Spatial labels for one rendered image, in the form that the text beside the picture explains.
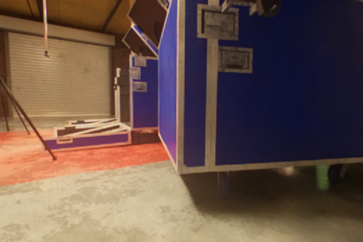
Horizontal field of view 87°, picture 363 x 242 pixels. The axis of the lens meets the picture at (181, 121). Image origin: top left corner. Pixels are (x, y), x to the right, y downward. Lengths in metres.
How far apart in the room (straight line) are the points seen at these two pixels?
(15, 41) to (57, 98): 2.04
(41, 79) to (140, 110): 6.12
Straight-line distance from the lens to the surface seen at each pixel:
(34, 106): 7.99
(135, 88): 2.14
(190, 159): 0.81
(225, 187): 0.94
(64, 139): 2.11
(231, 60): 0.87
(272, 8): 0.60
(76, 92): 7.96
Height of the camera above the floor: 0.45
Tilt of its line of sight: 5 degrees down
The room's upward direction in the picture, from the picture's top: 1 degrees clockwise
